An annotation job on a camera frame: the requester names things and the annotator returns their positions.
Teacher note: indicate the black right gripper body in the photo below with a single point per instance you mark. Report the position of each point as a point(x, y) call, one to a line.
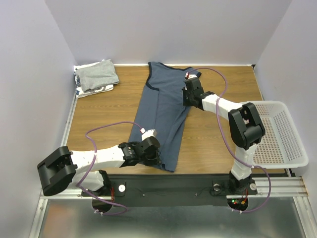
point(186, 99)

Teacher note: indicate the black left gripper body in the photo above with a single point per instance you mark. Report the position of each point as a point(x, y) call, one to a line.
point(151, 160)

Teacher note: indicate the blue tank top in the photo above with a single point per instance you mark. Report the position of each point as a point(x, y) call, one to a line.
point(161, 108)

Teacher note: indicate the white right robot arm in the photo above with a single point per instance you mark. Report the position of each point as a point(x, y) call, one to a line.
point(245, 124)

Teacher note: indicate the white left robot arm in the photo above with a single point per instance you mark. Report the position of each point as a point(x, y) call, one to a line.
point(64, 169)

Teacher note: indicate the grey folded tank top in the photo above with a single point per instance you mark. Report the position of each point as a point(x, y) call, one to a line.
point(99, 75)

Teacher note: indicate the white plastic basket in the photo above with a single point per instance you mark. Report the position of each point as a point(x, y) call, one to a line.
point(281, 146)

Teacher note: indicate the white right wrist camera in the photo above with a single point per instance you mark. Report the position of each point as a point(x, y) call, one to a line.
point(192, 74)

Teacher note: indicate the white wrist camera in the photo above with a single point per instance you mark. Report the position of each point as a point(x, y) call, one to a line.
point(192, 74)
point(147, 133)

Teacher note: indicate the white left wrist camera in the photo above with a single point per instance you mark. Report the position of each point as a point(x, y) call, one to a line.
point(147, 133)

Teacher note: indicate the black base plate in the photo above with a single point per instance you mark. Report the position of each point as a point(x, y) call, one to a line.
point(178, 190)

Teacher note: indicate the aluminium frame rail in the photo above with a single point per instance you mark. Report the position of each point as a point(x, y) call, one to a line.
point(280, 187)

